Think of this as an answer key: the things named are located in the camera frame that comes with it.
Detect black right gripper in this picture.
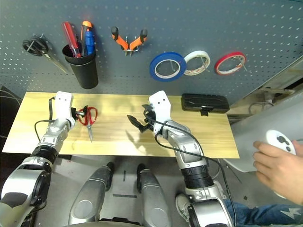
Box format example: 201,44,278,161
127,103,157,133

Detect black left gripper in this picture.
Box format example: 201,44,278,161
71,105,89,121

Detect red-handled scissors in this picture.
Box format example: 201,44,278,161
77,106,98,143

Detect blue tape roll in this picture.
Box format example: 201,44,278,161
149,52,187,83

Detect blue-handled screwdriver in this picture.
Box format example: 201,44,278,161
84,31,96,57

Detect orange black needle-nose pliers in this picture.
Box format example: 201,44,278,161
111,26,148,57

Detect white handheld controller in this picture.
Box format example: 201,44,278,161
265,129,297,199

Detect dark grey pegboard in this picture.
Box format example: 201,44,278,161
0,0,303,106

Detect bare person hand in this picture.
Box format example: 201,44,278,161
252,140,303,205

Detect black cup holder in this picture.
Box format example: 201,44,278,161
62,44,99,90

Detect metal peg hook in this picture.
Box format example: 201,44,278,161
233,55,248,71
164,59,179,75
200,55,211,73

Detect black tool case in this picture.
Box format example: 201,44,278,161
181,93,230,117

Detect silver left robot leg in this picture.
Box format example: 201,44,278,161
68,162,116,225

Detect silver robot leg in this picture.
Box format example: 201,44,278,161
136,163,172,227
68,162,116,225

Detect silver right robot leg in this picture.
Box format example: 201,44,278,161
136,163,172,227

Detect long black floor tape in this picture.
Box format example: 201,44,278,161
112,193,138,199

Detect white tape roll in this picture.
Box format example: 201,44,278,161
183,50,211,77

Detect orange black screwdriver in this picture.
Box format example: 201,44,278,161
81,20,93,56

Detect red tape roll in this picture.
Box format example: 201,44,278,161
214,52,248,76

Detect white sneaker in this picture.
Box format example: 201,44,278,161
175,193,191,223

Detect large white machine shell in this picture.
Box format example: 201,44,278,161
222,101,303,173

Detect blue jeans leg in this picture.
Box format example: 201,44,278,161
223,199,303,227

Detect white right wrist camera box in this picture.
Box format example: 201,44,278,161
148,90,172,132

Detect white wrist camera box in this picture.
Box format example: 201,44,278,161
148,90,172,132
55,91,74,125

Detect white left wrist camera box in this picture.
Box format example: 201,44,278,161
55,91,74,125

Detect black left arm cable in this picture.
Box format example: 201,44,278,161
34,96,57,142

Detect wire pliers holder hook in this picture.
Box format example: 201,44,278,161
123,35,143,52

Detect red-handled screwdriver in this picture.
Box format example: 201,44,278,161
62,21,82,59

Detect black-handled scissors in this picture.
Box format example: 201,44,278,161
22,34,69,74

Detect grey coiled cable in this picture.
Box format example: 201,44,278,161
248,100,274,115

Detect brown wooden frame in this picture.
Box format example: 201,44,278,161
227,55,303,118

